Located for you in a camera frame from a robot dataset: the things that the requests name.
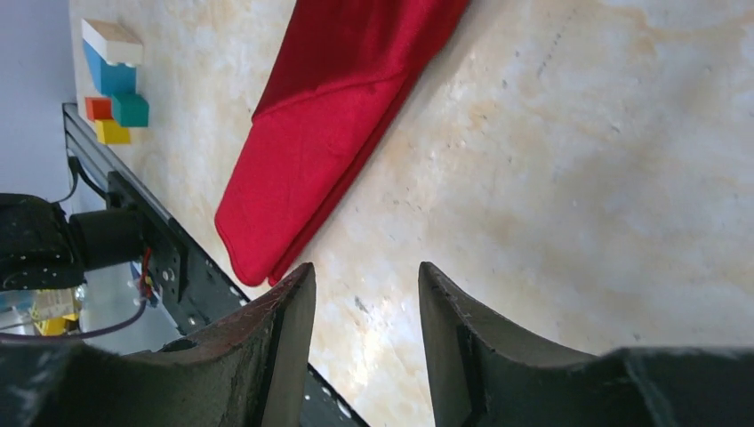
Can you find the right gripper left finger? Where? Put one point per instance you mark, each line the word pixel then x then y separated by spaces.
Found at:
pixel 71 383

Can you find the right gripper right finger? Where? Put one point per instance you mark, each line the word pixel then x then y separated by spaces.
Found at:
pixel 486 370

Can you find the red cloth napkin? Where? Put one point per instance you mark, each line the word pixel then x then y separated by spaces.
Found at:
pixel 343 72

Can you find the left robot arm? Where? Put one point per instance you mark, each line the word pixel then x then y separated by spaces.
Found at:
pixel 42 248

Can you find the yellow cube block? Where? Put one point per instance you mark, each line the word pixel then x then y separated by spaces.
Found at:
pixel 110 132

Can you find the teal cube block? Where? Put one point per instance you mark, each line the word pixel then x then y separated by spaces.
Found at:
pixel 130 110

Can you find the aluminium front rail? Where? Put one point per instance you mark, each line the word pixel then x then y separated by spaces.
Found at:
pixel 168 261

